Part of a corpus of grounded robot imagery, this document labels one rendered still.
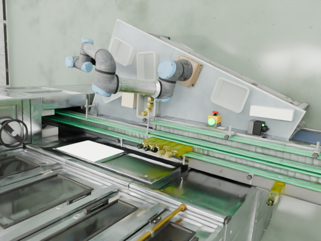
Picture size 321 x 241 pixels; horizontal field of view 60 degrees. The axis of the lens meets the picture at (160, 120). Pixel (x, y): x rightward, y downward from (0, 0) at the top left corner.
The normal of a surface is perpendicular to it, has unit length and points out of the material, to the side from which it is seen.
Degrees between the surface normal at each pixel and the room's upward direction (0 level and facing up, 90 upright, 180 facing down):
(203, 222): 0
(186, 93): 0
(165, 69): 8
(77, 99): 90
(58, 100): 90
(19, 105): 90
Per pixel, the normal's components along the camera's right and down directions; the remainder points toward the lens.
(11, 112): 0.83, 0.17
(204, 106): -0.55, 0.14
